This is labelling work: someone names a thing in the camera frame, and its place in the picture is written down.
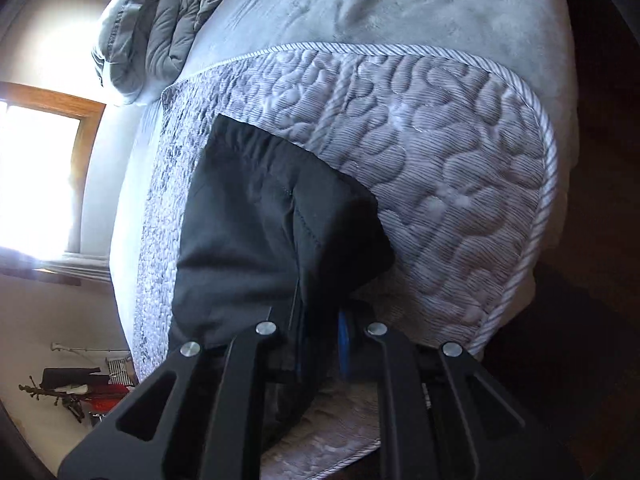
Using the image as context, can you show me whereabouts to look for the red bag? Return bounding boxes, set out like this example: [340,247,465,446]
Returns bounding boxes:
[82,385,137,415]

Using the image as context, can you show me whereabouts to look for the white wire drying rack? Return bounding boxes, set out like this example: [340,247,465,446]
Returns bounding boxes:
[50,342,135,386]

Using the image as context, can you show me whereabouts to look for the black hanging garment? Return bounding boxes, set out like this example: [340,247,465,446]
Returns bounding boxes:
[40,367,102,392]

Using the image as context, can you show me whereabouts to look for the grey quilted bedspread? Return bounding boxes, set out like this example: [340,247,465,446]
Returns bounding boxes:
[132,42,558,480]

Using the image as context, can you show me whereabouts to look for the grey striped curtain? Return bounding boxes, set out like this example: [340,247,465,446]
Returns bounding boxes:
[0,252,112,285]

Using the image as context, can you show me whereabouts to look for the wooden coat rack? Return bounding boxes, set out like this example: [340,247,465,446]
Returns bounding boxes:
[18,374,87,426]

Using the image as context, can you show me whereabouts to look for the bed with grey sheet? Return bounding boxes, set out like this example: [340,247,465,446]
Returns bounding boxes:
[107,0,576,391]

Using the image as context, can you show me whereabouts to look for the wooden framed window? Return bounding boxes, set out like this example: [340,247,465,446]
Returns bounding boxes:
[0,82,107,287]

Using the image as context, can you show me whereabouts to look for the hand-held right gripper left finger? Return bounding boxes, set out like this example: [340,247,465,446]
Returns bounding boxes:
[57,280,304,480]

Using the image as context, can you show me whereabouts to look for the grey padded comforter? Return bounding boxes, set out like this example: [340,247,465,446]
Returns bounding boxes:
[92,0,226,107]

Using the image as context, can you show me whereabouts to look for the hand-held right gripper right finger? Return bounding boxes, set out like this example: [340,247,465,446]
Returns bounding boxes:
[338,308,583,480]

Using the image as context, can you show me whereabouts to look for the black pants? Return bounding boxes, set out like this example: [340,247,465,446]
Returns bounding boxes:
[170,114,396,453]

